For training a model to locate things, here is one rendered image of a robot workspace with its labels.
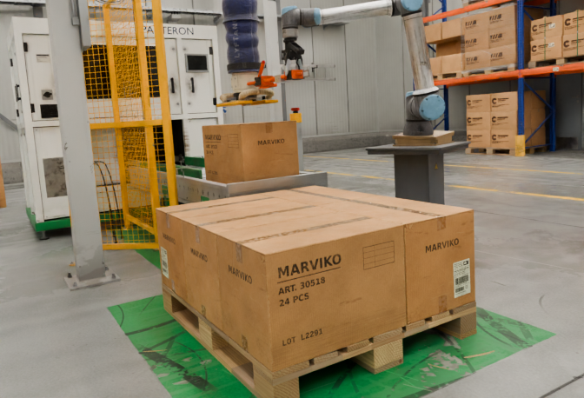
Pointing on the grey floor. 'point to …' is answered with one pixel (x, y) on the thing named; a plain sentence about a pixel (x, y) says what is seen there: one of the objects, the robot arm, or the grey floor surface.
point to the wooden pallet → (228, 349)
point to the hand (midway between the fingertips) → (294, 74)
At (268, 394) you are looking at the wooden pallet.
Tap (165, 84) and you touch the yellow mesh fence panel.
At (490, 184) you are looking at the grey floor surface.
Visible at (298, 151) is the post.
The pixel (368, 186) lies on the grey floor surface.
